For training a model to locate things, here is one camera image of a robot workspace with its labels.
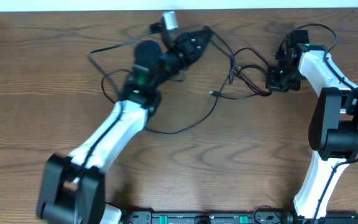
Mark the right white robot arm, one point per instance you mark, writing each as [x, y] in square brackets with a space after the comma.
[333, 131]

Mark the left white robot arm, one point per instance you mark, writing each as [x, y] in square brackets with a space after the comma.
[73, 187]

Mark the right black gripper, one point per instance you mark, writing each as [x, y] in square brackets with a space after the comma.
[273, 86]

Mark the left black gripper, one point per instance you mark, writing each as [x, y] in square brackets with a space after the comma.
[183, 50]

